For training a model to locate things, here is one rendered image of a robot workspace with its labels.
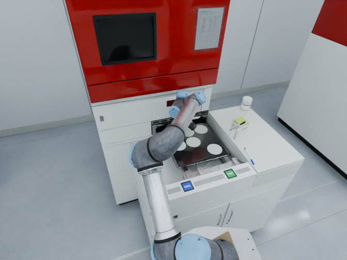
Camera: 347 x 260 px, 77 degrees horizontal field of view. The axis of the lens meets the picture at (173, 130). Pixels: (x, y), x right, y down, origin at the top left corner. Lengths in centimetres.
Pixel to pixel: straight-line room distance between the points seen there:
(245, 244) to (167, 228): 46
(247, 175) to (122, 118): 85
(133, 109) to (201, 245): 93
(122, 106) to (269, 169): 97
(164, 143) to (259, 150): 77
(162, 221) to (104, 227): 131
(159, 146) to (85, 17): 67
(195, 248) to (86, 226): 152
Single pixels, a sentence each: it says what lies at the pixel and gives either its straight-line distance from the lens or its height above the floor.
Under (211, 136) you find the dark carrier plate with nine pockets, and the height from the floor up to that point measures 90.
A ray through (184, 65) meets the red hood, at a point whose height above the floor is 138.
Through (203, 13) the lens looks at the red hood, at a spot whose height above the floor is 166.
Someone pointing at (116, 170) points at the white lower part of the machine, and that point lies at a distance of 183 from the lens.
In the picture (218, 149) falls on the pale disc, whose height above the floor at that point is 90.
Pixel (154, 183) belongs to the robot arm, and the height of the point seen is 118.
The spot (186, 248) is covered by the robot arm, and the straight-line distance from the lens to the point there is 90.
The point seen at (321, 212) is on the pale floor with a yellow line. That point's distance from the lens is 268.
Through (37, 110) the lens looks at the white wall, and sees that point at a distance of 324.
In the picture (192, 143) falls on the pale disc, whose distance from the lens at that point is 151.
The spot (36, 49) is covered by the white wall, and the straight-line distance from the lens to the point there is 288.
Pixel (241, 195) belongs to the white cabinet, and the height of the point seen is 77.
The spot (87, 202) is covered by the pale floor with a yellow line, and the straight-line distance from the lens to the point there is 239.
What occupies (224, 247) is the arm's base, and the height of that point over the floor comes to 103.
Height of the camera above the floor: 194
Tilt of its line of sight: 40 degrees down
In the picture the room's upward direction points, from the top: 2 degrees clockwise
